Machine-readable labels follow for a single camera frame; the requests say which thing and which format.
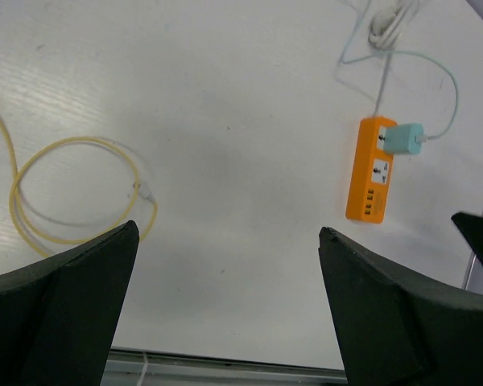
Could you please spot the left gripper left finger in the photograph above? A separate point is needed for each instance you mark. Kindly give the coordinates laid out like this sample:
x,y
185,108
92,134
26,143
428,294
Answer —
x,y
58,316

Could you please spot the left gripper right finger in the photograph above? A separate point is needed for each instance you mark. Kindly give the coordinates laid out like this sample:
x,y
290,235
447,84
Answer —
x,y
395,326

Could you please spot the orange power strip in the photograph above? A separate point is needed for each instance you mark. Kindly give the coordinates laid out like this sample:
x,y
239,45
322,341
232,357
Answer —
x,y
370,179

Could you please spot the teal plug adapter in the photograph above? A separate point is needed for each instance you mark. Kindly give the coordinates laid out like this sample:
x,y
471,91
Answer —
x,y
406,139

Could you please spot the aluminium front rail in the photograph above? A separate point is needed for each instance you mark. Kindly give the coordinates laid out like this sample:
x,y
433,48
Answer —
x,y
127,367

